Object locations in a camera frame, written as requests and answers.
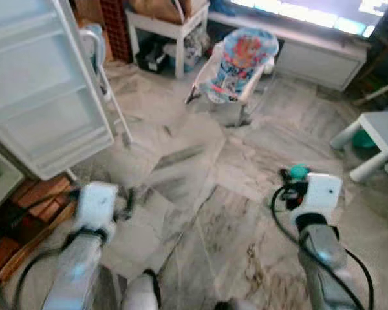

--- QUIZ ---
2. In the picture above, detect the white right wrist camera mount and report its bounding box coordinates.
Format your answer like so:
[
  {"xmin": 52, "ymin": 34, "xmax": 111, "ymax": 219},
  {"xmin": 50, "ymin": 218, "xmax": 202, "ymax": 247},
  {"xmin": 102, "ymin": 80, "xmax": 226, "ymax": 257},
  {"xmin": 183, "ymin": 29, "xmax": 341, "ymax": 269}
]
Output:
[{"xmin": 290, "ymin": 173, "xmax": 343, "ymax": 223}]

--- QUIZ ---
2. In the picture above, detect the television screen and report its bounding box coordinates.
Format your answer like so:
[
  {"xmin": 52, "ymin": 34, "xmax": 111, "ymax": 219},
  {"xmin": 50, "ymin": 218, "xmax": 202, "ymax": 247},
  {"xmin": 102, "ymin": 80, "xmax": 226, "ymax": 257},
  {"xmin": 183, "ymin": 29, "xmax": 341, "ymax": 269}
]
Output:
[{"xmin": 226, "ymin": 0, "xmax": 388, "ymax": 38}]

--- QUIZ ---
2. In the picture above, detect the small white plastic table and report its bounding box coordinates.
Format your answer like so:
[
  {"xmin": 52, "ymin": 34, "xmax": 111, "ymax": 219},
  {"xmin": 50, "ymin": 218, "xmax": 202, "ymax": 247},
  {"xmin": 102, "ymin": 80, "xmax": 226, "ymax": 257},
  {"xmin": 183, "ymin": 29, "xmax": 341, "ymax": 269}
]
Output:
[{"xmin": 329, "ymin": 110, "xmax": 388, "ymax": 183}]

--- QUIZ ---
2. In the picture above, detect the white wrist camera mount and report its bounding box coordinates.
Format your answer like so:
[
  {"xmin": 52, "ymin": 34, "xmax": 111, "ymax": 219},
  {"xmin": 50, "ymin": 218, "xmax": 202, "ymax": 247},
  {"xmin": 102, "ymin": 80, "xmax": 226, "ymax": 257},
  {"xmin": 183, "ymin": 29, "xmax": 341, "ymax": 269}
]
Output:
[
  {"xmin": 73, "ymin": 182, "xmax": 119, "ymax": 243},
  {"xmin": 290, "ymin": 173, "xmax": 343, "ymax": 223}
]

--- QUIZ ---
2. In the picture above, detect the white fridge body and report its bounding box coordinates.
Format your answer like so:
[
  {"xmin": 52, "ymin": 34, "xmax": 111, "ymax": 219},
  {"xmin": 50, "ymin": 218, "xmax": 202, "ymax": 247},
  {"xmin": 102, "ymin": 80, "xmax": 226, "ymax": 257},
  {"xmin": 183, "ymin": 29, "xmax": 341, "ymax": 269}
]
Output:
[{"xmin": 0, "ymin": 141, "xmax": 25, "ymax": 217}]

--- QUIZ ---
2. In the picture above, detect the silver left robot leg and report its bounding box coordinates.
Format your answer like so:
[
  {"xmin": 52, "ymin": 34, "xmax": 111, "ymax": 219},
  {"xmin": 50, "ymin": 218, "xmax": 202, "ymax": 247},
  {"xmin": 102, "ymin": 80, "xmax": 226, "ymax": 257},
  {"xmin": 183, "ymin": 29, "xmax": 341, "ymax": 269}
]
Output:
[{"xmin": 120, "ymin": 268, "xmax": 162, "ymax": 310}]

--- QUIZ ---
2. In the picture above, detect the wooden floor frame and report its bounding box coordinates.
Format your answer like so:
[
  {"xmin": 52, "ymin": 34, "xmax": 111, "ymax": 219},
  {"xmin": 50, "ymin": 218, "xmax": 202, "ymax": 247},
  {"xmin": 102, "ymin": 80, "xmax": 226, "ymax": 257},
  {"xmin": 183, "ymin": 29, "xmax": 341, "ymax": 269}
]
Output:
[{"xmin": 0, "ymin": 174, "xmax": 77, "ymax": 296}]

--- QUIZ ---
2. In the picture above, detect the white rod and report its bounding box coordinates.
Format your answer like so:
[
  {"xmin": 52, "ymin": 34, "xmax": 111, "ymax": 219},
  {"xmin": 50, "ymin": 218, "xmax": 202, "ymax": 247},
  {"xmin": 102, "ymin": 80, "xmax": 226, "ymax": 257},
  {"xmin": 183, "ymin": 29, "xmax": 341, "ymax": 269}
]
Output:
[{"xmin": 352, "ymin": 77, "xmax": 388, "ymax": 107}]

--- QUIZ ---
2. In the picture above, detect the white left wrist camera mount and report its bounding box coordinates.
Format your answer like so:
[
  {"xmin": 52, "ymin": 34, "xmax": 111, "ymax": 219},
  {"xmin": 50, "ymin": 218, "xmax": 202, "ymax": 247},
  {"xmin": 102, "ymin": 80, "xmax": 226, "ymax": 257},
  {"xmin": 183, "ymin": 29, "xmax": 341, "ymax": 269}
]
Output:
[{"xmin": 73, "ymin": 182, "xmax": 119, "ymax": 243}]

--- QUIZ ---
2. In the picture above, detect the red brick pillar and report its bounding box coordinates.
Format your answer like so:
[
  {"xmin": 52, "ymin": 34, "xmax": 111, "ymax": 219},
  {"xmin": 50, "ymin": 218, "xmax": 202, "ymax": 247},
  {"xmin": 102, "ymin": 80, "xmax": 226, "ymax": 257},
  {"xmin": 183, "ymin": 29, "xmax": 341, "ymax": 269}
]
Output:
[{"xmin": 98, "ymin": 0, "xmax": 131, "ymax": 64}]

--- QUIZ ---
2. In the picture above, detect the grey patterned bag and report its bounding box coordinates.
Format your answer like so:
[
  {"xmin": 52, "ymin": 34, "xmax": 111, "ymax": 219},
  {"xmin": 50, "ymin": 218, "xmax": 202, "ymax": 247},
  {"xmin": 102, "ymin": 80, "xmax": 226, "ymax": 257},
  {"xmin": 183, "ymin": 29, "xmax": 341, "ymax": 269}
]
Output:
[{"xmin": 181, "ymin": 29, "xmax": 211, "ymax": 68}]

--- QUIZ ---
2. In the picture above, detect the orange brick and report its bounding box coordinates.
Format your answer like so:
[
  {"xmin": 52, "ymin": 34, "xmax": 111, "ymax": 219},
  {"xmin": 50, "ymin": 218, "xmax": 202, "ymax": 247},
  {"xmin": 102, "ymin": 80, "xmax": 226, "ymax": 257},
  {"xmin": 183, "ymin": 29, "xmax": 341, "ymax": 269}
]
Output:
[
  {"xmin": 16, "ymin": 176, "xmax": 72, "ymax": 223},
  {"xmin": 0, "ymin": 234, "xmax": 20, "ymax": 272}
]

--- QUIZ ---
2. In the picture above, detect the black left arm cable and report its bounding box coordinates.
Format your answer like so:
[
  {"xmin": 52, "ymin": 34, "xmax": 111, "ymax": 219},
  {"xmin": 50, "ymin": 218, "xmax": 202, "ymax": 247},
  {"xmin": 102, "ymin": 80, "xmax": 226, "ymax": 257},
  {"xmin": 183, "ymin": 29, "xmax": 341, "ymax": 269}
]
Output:
[{"xmin": 12, "ymin": 242, "xmax": 85, "ymax": 310}]

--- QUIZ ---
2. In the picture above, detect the white fridge door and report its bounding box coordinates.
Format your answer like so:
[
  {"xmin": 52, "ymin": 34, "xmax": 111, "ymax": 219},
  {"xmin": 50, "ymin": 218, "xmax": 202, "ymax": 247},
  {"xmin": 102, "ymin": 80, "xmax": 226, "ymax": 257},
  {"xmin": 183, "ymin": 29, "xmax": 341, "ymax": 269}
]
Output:
[{"xmin": 0, "ymin": 0, "xmax": 115, "ymax": 180}]

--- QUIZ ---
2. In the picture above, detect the brown bag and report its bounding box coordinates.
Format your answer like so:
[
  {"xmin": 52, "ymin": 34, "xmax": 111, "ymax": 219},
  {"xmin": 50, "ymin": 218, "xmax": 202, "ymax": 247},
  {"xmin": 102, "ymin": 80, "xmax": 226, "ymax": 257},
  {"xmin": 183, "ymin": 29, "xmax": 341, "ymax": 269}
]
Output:
[{"xmin": 128, "ymin": 0, "xmax": 208, "ymax": 25}]

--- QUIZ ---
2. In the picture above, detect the small teal round object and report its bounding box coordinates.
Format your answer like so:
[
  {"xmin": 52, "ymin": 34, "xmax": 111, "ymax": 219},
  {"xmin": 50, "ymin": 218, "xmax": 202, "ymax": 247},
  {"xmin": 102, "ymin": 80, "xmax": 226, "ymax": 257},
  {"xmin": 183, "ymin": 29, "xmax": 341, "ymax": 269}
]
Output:
[{"xmin": 288, "ymin": 163, "xmax": 310, "ymax": 181}]

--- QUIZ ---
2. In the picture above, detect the colourful baby bouncer seat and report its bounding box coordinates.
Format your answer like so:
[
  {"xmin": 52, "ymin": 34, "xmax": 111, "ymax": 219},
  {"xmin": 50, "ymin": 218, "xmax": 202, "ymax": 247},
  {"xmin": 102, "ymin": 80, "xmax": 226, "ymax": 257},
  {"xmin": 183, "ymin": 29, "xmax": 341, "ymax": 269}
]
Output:
[{"xmin": 184, "ymin": 27, "xmax": 280, "ymax": 127}]

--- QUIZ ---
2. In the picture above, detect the teal bowl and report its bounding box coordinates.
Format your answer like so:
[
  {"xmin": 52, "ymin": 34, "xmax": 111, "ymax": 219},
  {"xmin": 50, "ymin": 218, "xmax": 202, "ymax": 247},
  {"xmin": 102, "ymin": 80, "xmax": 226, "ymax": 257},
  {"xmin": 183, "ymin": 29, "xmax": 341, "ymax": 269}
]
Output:
[{"xmin": 350, "ymin": 128, "xmax": 379, "ymax": 152}]

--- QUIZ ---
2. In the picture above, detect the white side table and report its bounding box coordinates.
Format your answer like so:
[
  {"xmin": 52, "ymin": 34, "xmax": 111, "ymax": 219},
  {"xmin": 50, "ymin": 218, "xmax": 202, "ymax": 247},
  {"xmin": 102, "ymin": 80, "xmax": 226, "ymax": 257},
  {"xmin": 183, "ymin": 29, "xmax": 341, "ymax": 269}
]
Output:
[{"xmin": 125, "ymin": 0, "xmax": 211, "ymax": 79}]

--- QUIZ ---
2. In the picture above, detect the black bag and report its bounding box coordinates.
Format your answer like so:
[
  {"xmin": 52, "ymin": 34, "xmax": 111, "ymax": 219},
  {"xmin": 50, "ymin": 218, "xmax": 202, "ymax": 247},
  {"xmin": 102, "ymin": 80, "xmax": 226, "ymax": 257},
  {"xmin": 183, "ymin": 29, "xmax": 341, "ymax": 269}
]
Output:
[{"xmin": 136, "ymin": 36, "xmax": 175, "ymax": 73}]

